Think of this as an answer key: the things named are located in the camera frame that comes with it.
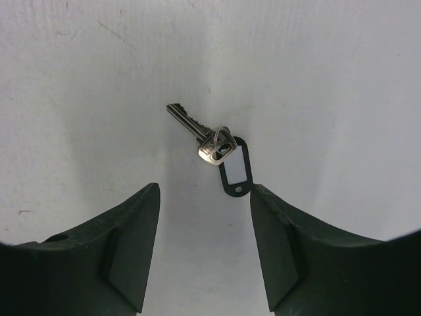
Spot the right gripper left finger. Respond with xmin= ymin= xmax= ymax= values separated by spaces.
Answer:
xmin=1 ymin=183 xmax=161 ymax=315

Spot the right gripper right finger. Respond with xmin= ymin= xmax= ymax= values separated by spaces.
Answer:
xmin=250 ymin=184 xmax=420 ymax=315

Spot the key with black ring tag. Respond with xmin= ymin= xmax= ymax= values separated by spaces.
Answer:
xmin=166 ymin=103 xmax=253 ymax=198

